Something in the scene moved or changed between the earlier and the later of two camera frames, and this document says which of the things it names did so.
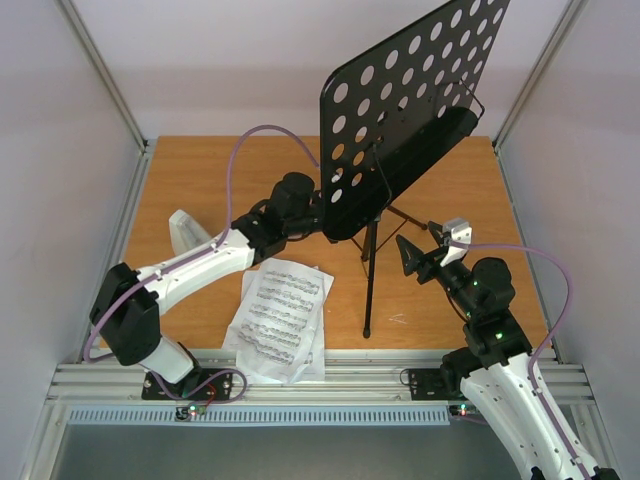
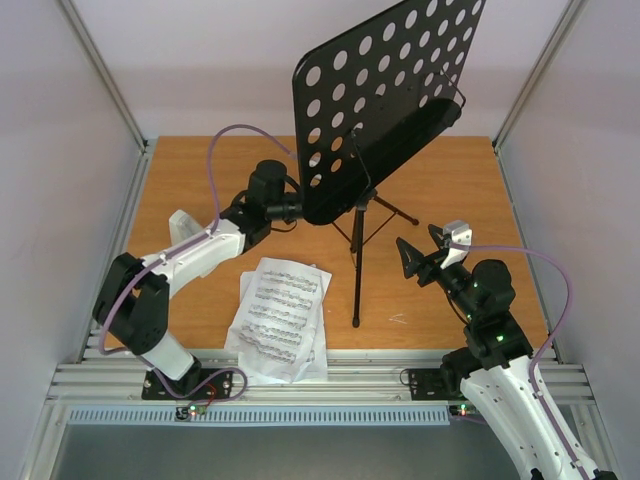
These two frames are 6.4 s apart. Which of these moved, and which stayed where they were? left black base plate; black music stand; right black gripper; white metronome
Moved: black music stand
Stayed: left black base plate; white metronome; right black gripper
